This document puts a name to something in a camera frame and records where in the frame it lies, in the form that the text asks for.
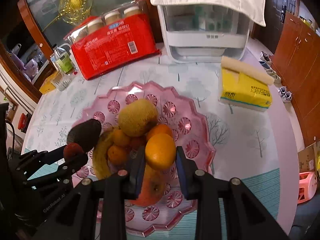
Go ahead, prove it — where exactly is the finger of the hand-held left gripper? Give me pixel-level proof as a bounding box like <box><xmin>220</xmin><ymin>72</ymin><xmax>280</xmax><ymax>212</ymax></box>
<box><xmin>16</xmin><ymin>145</ymin><xmax>69</xmax><ymax>167</ymax></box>
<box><xmin>24</xmin><ymin>154</ymin><xmax>88</xmax><ymax>188</ymax></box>

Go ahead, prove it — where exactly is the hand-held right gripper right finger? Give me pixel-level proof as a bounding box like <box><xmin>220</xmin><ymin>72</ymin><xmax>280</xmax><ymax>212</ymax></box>
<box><xmin>176</xmin><ymin>146</ymin><xmax>290</xmax><ymax>240</ymax></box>

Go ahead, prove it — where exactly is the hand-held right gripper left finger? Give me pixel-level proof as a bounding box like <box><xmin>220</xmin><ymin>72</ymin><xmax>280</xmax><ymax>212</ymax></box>
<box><xmin>34</xmin><ymin>145</ymin><xmax>147</xmax><ymax>240</ymax></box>

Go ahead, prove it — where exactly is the orange-yellow pear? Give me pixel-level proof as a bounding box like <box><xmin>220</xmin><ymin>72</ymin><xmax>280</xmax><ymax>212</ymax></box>
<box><xmin>135</xmin><ymin>165</ymin><xmax>168</xmax><ymax>207</ymax></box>

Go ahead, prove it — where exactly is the small red fruit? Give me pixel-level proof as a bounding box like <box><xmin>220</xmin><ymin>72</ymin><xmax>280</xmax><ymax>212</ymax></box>
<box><xmin>63</xmin><ymin>142</ymin><xmax>84</xmax><ymax>159</ymax></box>

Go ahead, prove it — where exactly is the small tangerine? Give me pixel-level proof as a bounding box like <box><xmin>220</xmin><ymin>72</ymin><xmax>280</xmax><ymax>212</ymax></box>
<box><xmin>145</xmin><ymin>133</ymin><xmax>177</xmax><ymax>171</ymax></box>

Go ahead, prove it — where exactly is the orange tangerine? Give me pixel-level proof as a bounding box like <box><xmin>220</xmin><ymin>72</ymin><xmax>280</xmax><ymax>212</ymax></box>
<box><xmin>146</xmin><ymin>124</ymin><xmax>174</xmax><ymax>142</ymax></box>
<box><xmin>107</xmin><ymin>145</ymin><xmax>129</xmax><ymax>165</ymax></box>
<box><xmin>130</xmin><ymin>136</ymin><xmax>147</xmax><ymax>150</ymax></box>
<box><xmin>112</xmin><ymin>129</ymin><xmax>132</xmax><ymax>147</ymax></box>

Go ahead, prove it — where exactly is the spotted yellow banana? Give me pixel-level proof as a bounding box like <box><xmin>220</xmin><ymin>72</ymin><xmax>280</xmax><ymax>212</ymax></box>
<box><xmin>92</xmin><ymin>127</ymin><xmax>120</xmax><ymax>180</ymax></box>

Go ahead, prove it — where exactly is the dark avocado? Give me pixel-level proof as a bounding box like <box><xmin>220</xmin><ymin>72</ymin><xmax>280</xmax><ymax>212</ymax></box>
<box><xmin>67</xmin><ymin>119</ymin><xmax>102</xmax><ymax>153</ymax></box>

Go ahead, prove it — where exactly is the yellow pear with holes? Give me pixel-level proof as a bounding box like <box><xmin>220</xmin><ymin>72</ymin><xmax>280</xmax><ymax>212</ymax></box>
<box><xmin>117</xmin><ymin>99</ymin><xmax>159</xmax><ymax>137</ymax></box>

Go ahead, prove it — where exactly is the pink glass fruit bowl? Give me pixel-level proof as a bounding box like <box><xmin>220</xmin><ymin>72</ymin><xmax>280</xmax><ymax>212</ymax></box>
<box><xmin>72</xmin><ymin>81</ymin><xmax>217</xmax><ymax>238</ymax></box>

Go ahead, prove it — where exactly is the red lid container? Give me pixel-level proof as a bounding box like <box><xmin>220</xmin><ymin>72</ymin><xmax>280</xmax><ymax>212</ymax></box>
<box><xmin>19</xmin><ymin>112</ymin><xmax>28</xmax><ymax>133</ymax></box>

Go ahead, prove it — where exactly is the yellow cardboard box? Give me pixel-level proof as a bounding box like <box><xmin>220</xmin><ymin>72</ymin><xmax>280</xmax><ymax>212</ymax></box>
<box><xmin>39</xmin><ymin>76</ymin><xmax>59</xmax><ymax>95</ymax></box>

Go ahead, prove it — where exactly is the glass tumbler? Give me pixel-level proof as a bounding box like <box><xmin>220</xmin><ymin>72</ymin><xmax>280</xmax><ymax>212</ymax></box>
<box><xmin>51</xmin><ymin>71</ymin><xmax>73</xmax><ymax>92</ymax></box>

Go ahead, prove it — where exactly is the lilac kitchen pot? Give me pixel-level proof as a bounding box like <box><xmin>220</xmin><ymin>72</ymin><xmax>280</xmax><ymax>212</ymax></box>
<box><xmin>21</xmin><ymin>60</ymin><xmax>38</xmax><ymax>78</ymax></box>

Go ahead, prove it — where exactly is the clear bottle green label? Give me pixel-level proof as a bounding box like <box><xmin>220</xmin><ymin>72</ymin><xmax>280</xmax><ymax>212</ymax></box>
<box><xmin>51</xmin><ymin>44</ymin><xmax>75</xmax><ymax>76</ymax></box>

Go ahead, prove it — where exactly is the yellow tissue pack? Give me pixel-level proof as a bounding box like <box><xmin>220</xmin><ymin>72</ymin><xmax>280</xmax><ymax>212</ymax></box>
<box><xmin>218</xmin><ymin>66</ymin><xmax>272</xmax><ymax>112</ymax></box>

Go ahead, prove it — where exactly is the brown cardboard box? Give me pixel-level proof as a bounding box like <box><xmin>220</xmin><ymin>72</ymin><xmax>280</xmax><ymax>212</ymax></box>
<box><xmin>297</xmin><ymin>141</ymin><xmax>320</xmax><ymax>173</ymax></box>

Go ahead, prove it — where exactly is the pink plastic stool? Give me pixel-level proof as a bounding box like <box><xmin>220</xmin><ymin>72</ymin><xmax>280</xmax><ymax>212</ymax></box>
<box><xmin>299</xmin><ymin>171</ymin><xmax>319</xmax><ymax>205</ymax></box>

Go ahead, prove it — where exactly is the red plastic package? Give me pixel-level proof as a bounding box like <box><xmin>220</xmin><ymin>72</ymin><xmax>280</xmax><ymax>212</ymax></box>
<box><xmin>71</xmin><ymin>14</ymin><xmax>162</xmax><ymax>81</ymax></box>

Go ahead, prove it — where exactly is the light-coloured shoe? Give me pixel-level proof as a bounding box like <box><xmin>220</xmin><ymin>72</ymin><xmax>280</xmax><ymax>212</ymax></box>
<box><xmin>278</xmin><ymin>86</ymin><xmax>293</xmax><ymax>103</ymax></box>
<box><xmin>265</xmin><ymin>67</ymin><xmax>282</xmax><ymax>84</ymax></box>
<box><xmin>259</xmin><ymin>51</ymin><xmax>273</xmax><ymax>64</ymax></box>

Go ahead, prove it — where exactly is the white countertop appliance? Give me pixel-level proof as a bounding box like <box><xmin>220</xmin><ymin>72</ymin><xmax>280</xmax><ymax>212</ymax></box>
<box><xmin>157</xmin><ymin>4</ymin><xmax>250</xmax><ymax>64</ymax></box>

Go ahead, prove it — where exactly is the beige jar with white lid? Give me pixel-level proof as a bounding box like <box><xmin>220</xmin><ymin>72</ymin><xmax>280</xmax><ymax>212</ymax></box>
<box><xmin>104</xmin><ymin>12</ymin><xmax>122</xmax><ymax>25</ymax></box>
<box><xmin>124</xmin><ymin>6</ymin><xmax>143</xmax><ymax>18</ymax></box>
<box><xmin>87</xmin><ymin>21</ymin><xmax>104</xmax><ymax>33</ymax></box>

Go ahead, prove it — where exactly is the wooden glass sliding door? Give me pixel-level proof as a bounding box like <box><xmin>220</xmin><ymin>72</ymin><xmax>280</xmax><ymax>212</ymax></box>
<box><xmin>17</xmin><ymin>0</ymin><xmax>160</xmax><ymax>55</ymax></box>

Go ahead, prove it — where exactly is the gold door ornament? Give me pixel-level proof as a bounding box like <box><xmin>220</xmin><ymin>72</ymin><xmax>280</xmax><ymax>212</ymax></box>
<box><xmin>44</xmin><ymin>0</ymin><xmax>128</xmax><ymax>30</ymax></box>

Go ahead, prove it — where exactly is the dark entry door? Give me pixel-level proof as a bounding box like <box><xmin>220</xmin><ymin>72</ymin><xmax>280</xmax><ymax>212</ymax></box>
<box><xmin>260</xmin><ymin>0</ymin><xmax>288</xmax><ymax>40</ymax></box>

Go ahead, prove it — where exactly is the wooden wall frame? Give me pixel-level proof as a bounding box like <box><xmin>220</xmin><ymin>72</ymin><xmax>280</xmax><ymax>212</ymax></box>
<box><xmin>0</xmin><ymin>85</ymin><xmax>19</xmax><ymax>123</ymax></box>

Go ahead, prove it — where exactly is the wooden wall cabinet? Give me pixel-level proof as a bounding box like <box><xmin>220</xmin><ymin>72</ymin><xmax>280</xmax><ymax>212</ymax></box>
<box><xmin>271</xmin><ymin>12</ymin><xmax>320</xmax><ymax>145</ymax></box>

